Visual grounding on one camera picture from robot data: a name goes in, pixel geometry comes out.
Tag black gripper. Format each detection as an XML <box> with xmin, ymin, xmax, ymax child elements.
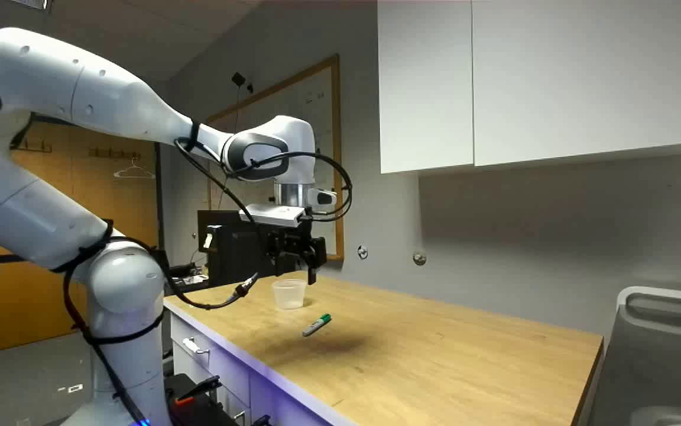
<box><xmin>265</xmin><ymin>222</ymin><xmax>328</xmax><ymax>288</ymax></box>

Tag green capped marker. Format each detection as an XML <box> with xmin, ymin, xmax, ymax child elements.
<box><xmin>301</xmin><ymin>312</ymin><xmax>333</xmax><ymax>342</ymax></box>

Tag small white block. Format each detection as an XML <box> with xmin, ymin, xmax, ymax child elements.
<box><xmin>271</xmin><ymin>280</ymin><xmax>311</xmax><ymax>312</ymax></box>

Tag black box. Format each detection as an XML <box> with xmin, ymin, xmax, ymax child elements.
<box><xmin>197</xmin><ymin>208</ymin><xmax>279</xmax><ymax>286</ymax></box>

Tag white drawer unit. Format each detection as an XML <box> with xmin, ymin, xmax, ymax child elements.
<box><xmin>165</xmin><ymin>306</ymin><xmax>337</xmax><ymax>426</ymax></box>

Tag wooden framed whiteboard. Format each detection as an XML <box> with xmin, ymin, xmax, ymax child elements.
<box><xmin>205</xmin><ymin>52</ymin><xmax>345</xmax><ymax>265</ymax></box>

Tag black and red device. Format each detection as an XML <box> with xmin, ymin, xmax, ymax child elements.
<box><xmin>164</xmin><ymin>372</ymin><xmax>237</xmax><ymax>426</ymax></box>

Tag orange wooden doors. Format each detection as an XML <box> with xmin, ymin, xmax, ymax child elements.
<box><xmin>0</xmin><ymin>117</ymin><xmax>162</xmax><ymax>359</ymax></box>

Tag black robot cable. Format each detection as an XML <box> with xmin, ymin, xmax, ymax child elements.
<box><xmin>60</xmin><ymin>119</ymin><xmax>356</xmax><ymax>426</ymax></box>

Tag small black wall device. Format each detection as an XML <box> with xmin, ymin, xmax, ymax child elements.
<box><xmin>229</xmin><ymin>72</ymin><xmax>255</xmax><ymax>95</ymax></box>

